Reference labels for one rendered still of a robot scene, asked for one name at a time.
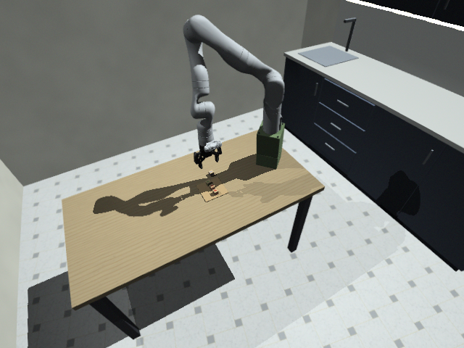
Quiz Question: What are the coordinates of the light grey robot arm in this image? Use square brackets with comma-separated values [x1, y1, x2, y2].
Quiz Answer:
[183, 15, 284, 152]

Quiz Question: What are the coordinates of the beige flat mat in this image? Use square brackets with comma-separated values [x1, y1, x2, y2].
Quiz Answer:
[196, 177, 229, 202]

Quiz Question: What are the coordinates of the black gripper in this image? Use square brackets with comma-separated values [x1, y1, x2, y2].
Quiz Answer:
[194, 145, 222, 169]

